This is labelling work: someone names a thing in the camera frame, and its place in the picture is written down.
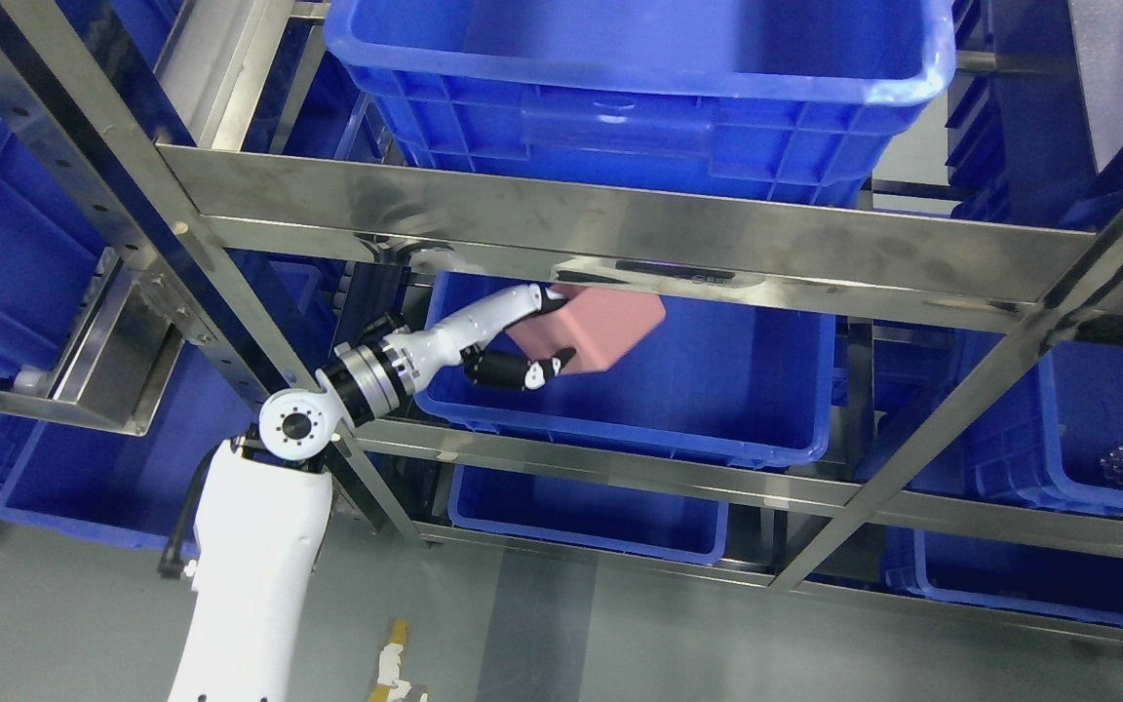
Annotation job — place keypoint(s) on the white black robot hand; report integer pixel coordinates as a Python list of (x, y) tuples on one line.
[(463, 338)]

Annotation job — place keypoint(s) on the pink plastic storage box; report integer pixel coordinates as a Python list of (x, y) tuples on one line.
[(602, 325)]

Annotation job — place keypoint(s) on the lower blue shelf bin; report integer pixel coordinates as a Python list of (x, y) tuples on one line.
[(637, 522)]

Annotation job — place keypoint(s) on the middle blue shelf bin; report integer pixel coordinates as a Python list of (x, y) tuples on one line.
[(737, 385)]

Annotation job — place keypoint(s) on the top blue shelf bin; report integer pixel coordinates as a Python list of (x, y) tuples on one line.
[(786, 101)]

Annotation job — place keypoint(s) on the steel shelf rack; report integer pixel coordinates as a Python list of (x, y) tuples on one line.
[(75, 89)]

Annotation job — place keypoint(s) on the right blue bin with balls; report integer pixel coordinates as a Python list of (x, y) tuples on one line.
[(1055, 439)]

